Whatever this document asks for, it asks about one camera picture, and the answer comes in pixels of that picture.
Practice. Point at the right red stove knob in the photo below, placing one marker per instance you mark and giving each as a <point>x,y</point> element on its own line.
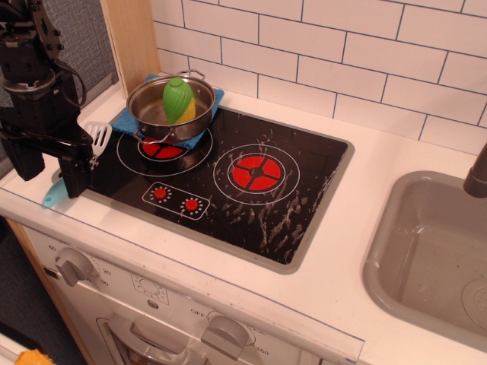
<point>191,204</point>

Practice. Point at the blue cloth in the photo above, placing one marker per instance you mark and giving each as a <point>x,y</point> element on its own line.
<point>125,121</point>

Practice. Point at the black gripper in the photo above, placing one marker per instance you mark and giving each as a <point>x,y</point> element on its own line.
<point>44,119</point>

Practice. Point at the left red stove knob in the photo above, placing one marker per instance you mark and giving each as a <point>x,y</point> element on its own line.
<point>160,193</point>

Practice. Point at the grey sink basin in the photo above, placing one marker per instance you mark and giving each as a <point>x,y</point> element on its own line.
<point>427,261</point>

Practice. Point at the wooden side post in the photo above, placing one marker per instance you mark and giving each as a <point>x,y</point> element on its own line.
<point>132,37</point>

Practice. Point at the grey timer knob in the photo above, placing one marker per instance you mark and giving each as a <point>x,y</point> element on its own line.
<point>73,266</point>

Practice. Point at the grey oven door handle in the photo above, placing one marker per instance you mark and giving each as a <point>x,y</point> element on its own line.
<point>151,343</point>

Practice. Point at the green yellow toy corn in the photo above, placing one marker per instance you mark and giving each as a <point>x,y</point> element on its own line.
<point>179,101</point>

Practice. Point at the grey spatula blue handle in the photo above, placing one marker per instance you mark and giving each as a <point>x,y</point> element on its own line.
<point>100,133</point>

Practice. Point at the grey faucet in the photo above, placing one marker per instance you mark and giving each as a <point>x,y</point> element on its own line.
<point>475,183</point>

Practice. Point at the black toy stovetop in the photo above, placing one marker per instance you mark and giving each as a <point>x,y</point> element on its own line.
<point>263,187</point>

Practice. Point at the stainless steel pot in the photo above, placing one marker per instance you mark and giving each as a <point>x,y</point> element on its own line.
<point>171,106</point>

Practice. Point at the grey oven knob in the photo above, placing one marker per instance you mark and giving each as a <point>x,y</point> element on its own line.
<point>226,336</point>

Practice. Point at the orange yellow object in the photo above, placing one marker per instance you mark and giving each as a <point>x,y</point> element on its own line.
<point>33,357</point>

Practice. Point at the red stove knob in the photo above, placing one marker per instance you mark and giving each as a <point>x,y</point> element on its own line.
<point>191,204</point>
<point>160,193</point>

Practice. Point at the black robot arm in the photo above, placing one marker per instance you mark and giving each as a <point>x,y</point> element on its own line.
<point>29,41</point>

